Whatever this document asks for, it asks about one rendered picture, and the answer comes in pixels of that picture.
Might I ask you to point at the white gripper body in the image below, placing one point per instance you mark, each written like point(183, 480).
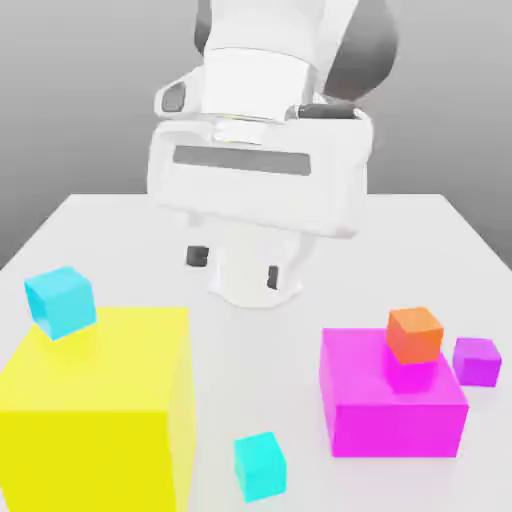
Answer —
point(256, 192)

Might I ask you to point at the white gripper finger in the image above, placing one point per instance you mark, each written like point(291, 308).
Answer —
point(272, 277)
point(197, 256)

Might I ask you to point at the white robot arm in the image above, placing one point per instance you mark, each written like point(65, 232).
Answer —
point(256, 76)

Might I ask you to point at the small sky blue cube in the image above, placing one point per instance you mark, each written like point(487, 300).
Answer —
point(60, 302)

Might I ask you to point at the small orange cube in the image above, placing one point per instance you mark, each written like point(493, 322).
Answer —
point(414, 336)

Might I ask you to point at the small turquoise cube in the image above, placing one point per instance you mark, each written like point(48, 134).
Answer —
point(260, 466)

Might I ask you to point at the small purple cube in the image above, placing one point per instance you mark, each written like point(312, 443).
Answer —
point(478, 362)

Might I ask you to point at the large magenta box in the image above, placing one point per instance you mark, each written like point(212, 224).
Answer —
point(392, 416)

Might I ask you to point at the large yellow box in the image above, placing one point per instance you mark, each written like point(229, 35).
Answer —
point(92, 416)

